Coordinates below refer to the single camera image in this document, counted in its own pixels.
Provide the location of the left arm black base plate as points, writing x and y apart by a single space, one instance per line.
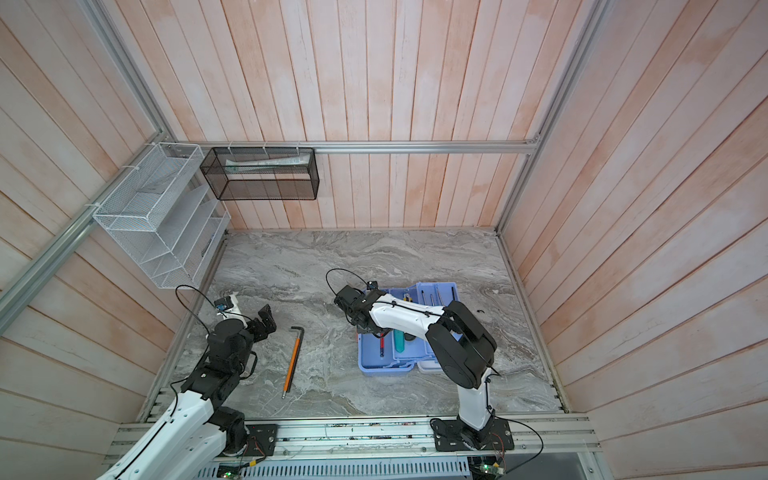
258 441

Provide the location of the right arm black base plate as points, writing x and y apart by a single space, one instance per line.
455 435

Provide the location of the white ventilated cable duct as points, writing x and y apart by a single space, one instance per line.
450 467

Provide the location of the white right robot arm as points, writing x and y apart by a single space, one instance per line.
463 347

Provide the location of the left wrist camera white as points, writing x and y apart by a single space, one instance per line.
228 307

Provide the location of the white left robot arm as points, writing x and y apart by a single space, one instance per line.
197 427

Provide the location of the aluminium frame horizontal bar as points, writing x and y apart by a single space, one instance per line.
389 147

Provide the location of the teal utility knife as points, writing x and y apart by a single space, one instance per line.
399 341

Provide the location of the black wire mesh basket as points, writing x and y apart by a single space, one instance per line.
262 173

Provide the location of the white wire mesh shelf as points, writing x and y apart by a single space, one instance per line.
170 227

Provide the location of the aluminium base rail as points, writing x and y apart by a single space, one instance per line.
401 436

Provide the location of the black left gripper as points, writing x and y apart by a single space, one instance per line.
267 319

